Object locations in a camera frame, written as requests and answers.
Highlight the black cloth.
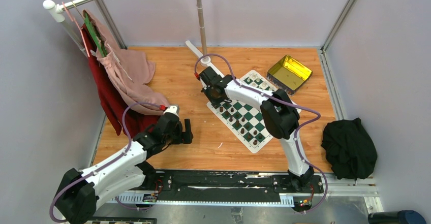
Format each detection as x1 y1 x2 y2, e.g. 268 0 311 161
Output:
321 117 378 179

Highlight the yellow tin box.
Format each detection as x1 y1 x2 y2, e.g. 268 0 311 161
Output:
266 55 313 95

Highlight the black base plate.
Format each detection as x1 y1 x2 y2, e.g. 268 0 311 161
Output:
134 170 325 204

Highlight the white rack bar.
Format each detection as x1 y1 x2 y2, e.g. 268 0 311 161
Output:
43 0 149 56

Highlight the dark blue cylinder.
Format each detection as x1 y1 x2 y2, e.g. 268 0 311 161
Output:
367 210 427 224

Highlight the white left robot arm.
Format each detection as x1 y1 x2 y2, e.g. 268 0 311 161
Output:
50 109 193 223

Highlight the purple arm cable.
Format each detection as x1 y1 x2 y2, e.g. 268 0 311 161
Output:
194 53 329 213
49 102 167 223

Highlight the green hanger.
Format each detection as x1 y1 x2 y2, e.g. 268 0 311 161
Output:
83 11 107 57

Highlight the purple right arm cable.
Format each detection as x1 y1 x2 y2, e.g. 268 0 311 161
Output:
194 53 329 213

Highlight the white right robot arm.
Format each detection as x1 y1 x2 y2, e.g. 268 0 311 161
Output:
194 67 314 192

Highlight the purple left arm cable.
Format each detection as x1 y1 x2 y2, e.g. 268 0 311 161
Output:
49 102 167 223

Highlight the white clothes rack stand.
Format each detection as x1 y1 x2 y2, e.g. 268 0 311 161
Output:
185 0 231 88

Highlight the red cloth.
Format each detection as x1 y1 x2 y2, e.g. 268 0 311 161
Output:
80 24 149 137

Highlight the green white chess mat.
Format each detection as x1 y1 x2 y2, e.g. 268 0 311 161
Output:
206 70 302 154

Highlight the pink cloth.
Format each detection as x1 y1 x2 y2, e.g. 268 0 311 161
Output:
83 9 170 116

